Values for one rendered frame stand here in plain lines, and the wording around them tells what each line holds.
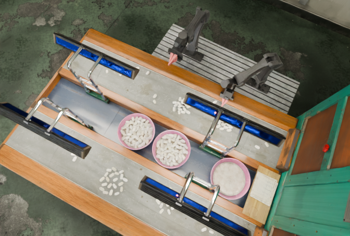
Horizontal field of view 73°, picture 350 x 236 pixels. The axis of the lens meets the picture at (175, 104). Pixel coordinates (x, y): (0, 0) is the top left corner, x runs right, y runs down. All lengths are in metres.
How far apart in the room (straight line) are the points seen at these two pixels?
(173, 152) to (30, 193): 1.56
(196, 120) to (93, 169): 0.80
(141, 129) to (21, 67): 1.92
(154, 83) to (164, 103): 0.19
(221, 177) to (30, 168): 1.28
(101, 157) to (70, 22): 2.07
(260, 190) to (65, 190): 1.27
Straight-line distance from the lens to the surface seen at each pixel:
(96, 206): 1.72
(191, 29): 1.68
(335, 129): 1.45
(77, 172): 1.80
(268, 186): 1.75
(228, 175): 1.74
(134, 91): 1.85
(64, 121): 1.89
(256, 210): 1.73
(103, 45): 2.09
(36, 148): 1.95
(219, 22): 3.20
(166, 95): 1.82
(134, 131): 1.76
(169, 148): 1.70
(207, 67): 2.05
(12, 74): 3.28
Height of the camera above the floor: 2.42
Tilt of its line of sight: 69 degrees down
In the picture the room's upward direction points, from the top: 1 degrees clockwise
